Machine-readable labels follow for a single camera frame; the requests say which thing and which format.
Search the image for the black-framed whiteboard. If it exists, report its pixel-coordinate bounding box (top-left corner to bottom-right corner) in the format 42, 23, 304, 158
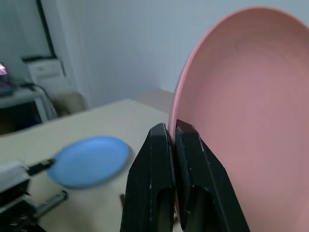
0, 0, 59, 60

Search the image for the beige chair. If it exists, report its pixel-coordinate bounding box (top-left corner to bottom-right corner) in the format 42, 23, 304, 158
56, 91, 89, 116

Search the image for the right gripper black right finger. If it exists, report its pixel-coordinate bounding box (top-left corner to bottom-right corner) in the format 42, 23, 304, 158
174, 119, 251, 232

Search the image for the black cable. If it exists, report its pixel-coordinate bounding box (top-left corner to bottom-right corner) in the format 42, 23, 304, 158
20, 83, 53, 107

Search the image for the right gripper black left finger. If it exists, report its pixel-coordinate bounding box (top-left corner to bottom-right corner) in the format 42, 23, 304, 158
120, 123, 177, 232

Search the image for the grey side desk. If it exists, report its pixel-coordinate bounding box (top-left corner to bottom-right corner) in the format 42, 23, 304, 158
0, 85, 58, 123

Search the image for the white box appliance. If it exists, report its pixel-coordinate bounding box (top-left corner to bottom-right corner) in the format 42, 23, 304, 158
27, 59, 67, 78

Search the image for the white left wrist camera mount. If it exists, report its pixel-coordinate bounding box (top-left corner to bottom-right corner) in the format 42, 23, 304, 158
0, 160, 31, 193

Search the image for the dark monitor with bright screen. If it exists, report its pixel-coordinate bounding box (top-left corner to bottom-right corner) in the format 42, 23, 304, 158
0, 61, 14, 96

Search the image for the blue plate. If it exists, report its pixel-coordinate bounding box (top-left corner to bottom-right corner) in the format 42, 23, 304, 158
45, 135, 130, 189

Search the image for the pink plate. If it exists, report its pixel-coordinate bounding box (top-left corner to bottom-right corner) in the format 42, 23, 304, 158
168, 6, 309, 232

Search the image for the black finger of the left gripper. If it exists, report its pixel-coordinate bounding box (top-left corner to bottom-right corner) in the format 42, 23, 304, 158
33, 190, 69, 219
27, 158, 56, 176

